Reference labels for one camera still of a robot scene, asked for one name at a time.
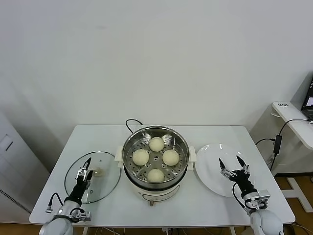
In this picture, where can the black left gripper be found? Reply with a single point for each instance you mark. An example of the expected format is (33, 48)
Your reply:
(78, 189)

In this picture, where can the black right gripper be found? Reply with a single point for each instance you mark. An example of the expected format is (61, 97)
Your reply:
(243, 182)

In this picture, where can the white steamed baozi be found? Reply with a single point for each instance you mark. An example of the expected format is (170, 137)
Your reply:
(170, 157)
(156, 144)
(140, 157)
(155, 175)

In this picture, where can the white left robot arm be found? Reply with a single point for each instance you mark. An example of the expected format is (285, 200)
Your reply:
(56, 226)

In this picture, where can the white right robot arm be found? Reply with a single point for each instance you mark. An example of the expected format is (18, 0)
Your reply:
(266, 222)

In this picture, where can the perforated stainless steel steamer basket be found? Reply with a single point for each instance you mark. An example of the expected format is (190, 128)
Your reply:
(132, 139)

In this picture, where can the white round plate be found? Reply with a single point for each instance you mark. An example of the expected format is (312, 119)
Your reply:
(210, 166)

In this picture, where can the white table leg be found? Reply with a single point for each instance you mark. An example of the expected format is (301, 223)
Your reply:
(232, 231)
(84, 231)

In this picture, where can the white side desk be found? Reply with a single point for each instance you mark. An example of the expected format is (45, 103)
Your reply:
(293, 127)

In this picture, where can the white cabinet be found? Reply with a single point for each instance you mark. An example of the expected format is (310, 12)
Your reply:
(14, 159)

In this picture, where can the white desk label sticker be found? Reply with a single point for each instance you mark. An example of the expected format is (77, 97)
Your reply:
(283, 105)

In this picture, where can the black laptop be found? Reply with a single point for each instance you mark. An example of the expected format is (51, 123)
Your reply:
(308, 98)

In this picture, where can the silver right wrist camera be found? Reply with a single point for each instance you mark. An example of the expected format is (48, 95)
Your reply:
(260, 197)

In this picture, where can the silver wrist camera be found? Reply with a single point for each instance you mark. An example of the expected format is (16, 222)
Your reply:
(82, 215)
(260, 197)

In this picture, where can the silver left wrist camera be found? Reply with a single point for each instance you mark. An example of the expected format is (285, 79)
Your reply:
(82, 215)

